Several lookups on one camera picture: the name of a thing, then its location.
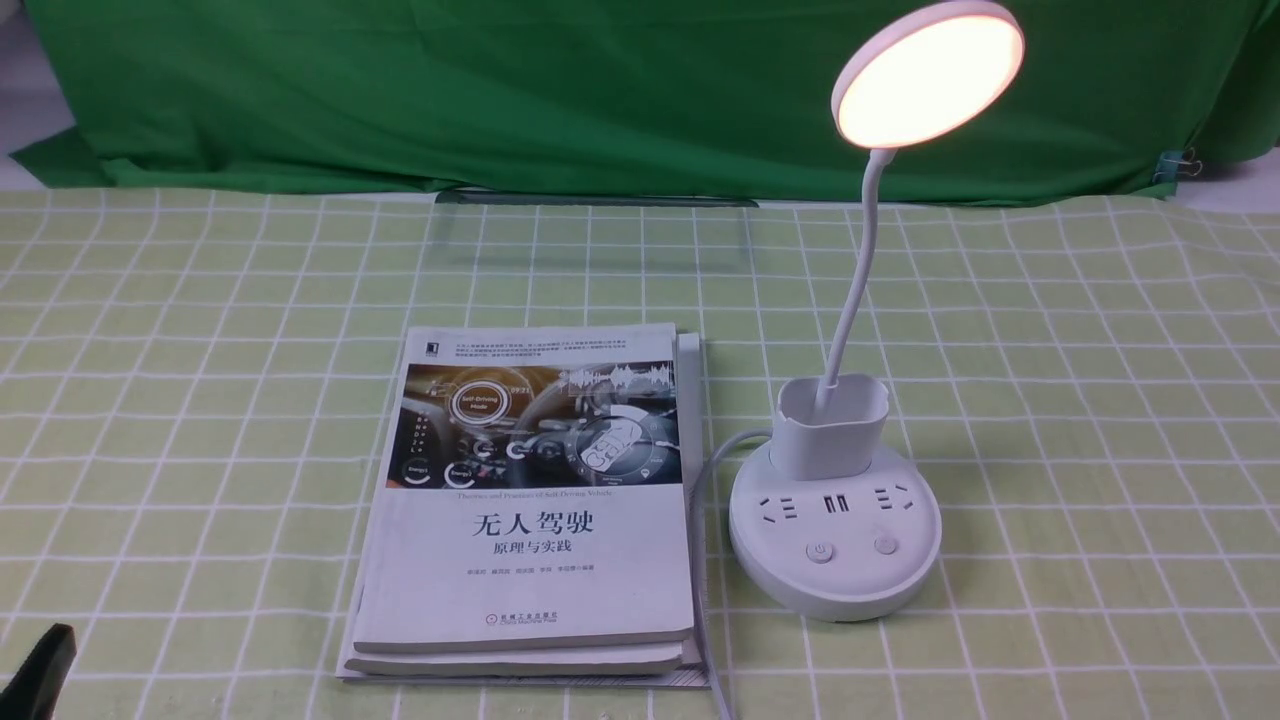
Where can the binder clip on backdrop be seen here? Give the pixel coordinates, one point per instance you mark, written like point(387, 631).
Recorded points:
point(1175, 165)

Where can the green backdrop cloth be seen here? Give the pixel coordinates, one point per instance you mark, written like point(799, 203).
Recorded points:
point(667, 98)

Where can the self-driving textbook on top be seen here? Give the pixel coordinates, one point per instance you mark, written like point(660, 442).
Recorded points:
point(530, 520)

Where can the green checkered tablecloth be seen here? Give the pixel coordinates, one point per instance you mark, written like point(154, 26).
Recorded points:
point(194, 386)

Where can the white desk lamp with sockets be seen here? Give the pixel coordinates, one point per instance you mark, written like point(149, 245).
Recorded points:
point(825, 518)

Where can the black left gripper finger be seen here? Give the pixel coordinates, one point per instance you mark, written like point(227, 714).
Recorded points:
point(34, 690)

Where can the bottom book in stack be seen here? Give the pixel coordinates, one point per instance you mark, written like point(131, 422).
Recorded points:
point(690, 679)

